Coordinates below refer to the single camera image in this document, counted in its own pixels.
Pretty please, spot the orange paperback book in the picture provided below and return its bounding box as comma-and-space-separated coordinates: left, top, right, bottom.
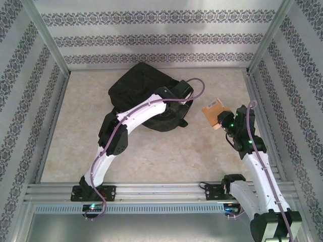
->
201, 98, 233, 131

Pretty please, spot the black fabric backpack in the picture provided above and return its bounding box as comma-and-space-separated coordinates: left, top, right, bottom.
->
107, 62, 195, 134

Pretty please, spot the right controller board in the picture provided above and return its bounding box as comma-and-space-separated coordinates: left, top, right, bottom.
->
223, 202, 242, 214

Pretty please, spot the controller board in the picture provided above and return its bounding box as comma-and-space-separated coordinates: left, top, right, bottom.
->
82, 203, 104, 212
223, 202, 242, 214

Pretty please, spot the grey metal panel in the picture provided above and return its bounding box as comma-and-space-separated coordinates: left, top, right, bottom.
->
24, 201, 312, 242

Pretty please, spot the left controller board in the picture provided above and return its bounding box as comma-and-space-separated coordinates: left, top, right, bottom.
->
82, 203, 104, 212

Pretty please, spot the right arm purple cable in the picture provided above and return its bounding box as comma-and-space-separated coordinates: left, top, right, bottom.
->
226, 100, 295, 242

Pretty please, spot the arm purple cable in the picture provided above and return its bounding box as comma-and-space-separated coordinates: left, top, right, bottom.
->
226, 100, 295, 242
84, 78, 205, 222

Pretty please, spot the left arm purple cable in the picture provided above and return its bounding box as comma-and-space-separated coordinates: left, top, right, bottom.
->
84, 78, 205, 222

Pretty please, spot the rear aluminium frame rail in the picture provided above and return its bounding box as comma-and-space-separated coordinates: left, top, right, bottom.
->
68, 66, 250, 74

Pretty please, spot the right side aluminium rail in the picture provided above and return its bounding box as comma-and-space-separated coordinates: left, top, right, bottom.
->
242, 72, 288, 182

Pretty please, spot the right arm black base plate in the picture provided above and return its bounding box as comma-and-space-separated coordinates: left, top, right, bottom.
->
204, 183, 234, 202

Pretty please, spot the right aluminium frame post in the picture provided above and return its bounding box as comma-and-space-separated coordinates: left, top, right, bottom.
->
247, 0, 296, 76

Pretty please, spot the aluminium frame post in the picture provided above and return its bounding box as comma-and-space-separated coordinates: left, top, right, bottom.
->
247, 0, 296, 76
20, 0, 72, 75

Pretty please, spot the aluminium mounting rail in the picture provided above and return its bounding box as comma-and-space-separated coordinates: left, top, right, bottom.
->
24, 181, 296, 203

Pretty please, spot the grey slotted cable duct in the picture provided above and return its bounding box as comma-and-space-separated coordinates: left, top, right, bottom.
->
32, 203, 227, 215

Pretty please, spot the left side aluminium rail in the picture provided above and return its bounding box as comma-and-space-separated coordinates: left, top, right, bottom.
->
35, 73, 70, 184

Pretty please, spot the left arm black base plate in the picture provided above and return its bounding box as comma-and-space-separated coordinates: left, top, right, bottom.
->
71, 185, 117, 202

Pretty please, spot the left aluminium frame post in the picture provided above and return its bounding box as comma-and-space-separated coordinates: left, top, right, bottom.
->
20, 0, 72, 75

